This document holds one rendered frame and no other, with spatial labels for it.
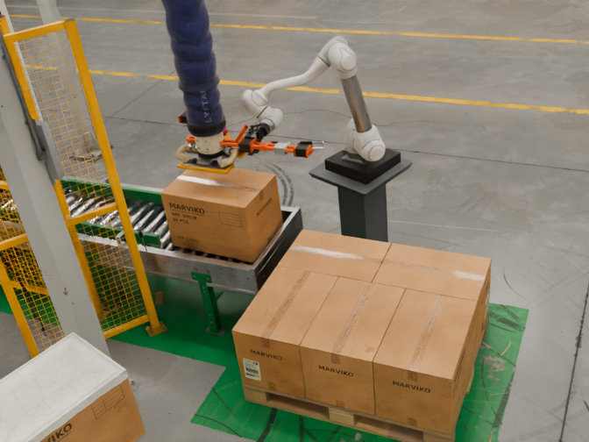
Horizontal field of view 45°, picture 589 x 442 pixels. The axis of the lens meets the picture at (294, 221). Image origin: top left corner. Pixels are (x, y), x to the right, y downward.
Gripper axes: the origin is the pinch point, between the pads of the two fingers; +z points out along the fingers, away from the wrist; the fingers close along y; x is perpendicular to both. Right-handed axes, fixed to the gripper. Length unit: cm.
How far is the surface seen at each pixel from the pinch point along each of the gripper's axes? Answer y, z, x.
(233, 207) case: 29.7, 22.8, 4.4
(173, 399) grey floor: 123, 93, 26
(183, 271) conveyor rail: 75, 35, 41
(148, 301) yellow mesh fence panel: 97, 44, 67
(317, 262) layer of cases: 69, 13, -41
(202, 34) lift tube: -67, 5, 16
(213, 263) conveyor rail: 64, 35, 18
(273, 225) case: 60, -5, -5
